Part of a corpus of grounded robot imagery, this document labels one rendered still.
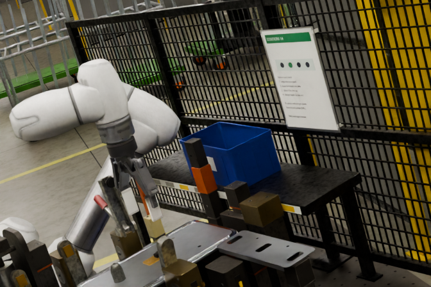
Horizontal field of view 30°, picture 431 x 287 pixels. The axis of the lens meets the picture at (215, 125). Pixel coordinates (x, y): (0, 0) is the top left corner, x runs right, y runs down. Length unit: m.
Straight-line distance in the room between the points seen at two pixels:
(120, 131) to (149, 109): 0.53
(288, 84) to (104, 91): 0.59
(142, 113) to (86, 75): 0.57
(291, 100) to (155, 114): 0.46
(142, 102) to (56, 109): 0.60
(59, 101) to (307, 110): 0.72
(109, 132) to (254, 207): 0.43
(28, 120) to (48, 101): 0.07
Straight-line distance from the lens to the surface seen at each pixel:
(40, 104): 2.01
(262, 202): 2.15
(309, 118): 2.32
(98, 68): 2.00
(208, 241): 2.17
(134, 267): 2.17
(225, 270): 2.03
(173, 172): 2.72
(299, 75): 2.28
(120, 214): 2.27
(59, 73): 11.12
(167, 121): 2.56
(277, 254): 1.98
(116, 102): 2.01
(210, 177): 2.40
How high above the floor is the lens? 1.84
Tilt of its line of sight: 15 degrees down
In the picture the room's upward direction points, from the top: 17 degrees counter-clockwise
